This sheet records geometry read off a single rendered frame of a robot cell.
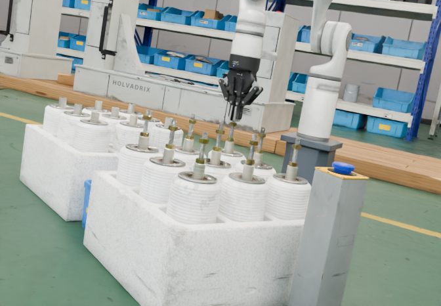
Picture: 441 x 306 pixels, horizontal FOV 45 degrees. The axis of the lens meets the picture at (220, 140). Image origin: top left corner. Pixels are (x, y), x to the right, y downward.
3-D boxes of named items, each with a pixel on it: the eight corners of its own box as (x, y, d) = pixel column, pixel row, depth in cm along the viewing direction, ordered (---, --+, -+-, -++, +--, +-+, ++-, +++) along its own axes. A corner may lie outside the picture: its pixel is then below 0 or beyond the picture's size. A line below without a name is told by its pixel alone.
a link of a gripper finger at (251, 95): (255, 85, 126) (239, 99, 129) (258, 91, 125) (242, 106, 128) (262, 85, 128) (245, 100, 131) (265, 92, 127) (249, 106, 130)
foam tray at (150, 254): (218, 236, 147) (229, 173, 145) (317, 301, 116) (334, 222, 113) (82, 244, 125) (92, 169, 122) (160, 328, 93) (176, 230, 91)
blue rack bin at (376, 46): (349, 52, 601) (353, 33, 597) (383, 57, 584) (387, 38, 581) (337, 48, 556) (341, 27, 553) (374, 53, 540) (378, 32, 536)
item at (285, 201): (289, 272, 111) (306, 188, 108) (246, 259, 114) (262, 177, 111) (300, 259, 119) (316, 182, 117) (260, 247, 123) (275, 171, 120)
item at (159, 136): (163, 181, 168) (172, 125, 166) (180, 190, 161) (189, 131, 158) (136, 181, 162) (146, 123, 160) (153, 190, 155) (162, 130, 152)
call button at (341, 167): (340, 171, 100) (342, 161, 99) (357, 178, 96) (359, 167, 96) (325, 171, 97) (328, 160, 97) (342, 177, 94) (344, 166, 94)
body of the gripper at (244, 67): (222, 49, 129) (216, 87, 130) (249, 53, 124) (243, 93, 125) (242, 52, 135) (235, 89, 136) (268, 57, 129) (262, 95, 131)
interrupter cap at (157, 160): (143, 158, 111) (144, 155, 111) (175, 160, 115) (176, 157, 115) (158, 168, 105) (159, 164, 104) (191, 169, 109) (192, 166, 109)
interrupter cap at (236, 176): (233, 173, 112) (234, 170, 112) (268, 181, 110) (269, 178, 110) (223, 179, 105) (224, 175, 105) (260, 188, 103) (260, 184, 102)
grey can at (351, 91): (344, 100, 581) (347, 83, 578) (357, 103, 574) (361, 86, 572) (340, 100, 567) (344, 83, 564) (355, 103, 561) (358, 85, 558)
